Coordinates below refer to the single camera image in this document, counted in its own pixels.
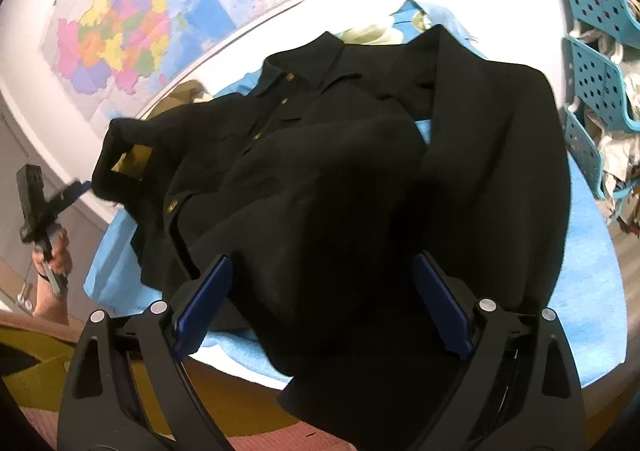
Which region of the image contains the teal perforated basket rack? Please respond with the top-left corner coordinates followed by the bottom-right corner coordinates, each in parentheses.
top-left (570, 6), bottom-right (640, 238)

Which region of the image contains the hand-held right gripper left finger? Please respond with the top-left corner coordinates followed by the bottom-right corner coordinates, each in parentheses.
top-left (57, 255), bottom-right (236, 451)

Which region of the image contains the mustard yellow garment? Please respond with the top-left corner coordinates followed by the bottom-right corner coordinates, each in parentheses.
top-left (109, 79), bottom-right (216, 178)

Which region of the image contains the blue floral bed sheet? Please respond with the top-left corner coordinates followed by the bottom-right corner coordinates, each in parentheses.
top-left (84, 0), bottom-right (628, 388)

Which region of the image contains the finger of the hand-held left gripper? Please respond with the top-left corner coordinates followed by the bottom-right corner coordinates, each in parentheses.
top-left (42, 180), bottom-right (94, 227)

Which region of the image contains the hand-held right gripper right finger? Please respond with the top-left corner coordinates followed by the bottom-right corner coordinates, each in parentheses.
top-left (410, 251), bottom-right (589, 451)

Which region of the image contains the black button jacket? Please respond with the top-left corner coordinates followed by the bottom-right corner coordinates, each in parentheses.
top-left (91, 24), bottom-right (572, 447)

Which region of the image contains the person's left hand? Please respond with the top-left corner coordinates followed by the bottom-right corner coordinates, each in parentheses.
top-left (31, 227), bottom-right (71, 288)

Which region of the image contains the person's left forearm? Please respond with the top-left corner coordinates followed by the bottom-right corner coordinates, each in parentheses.
top-left (31, 278), bottom-right (72, 328)

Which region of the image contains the colourful wall map poster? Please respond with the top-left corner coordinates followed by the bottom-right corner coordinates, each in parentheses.
top-left (41, 0), bottom-right (305, 138)

